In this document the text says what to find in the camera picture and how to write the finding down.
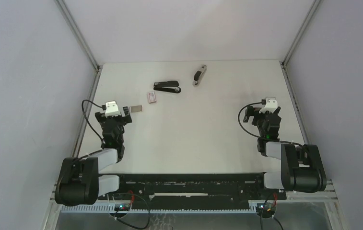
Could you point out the left controller board with wires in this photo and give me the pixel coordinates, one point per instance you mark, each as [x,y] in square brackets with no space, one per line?
[128,207]

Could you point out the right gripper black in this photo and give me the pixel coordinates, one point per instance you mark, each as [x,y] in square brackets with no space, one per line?
[251,111]

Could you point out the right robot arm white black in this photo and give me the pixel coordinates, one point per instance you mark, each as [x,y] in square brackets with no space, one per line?
[301,170]

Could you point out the open staple box tray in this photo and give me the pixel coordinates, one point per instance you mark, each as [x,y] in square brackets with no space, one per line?
[137,108]

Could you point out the silver black staple remover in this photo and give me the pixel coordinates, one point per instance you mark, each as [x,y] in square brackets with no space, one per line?
[199,75]

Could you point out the controller board with wires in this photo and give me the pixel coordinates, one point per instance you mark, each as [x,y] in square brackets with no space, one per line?
[128,207]
[268,209]

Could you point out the black stapler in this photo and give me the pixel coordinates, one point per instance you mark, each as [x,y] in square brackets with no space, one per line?
[170,86]

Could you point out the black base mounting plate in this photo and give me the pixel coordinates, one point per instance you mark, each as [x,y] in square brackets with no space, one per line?
[193,192]

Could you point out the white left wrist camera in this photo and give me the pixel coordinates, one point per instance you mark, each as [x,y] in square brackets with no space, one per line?
[112,109]

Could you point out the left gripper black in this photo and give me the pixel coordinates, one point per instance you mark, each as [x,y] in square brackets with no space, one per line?
[100,117]

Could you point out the right controller board with wires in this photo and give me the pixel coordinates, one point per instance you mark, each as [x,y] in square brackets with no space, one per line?
[268,209]

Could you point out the red white staple box sleeve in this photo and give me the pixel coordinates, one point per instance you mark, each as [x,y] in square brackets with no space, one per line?
[151,97]

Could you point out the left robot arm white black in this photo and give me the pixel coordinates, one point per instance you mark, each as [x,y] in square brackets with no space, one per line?
[79,181]

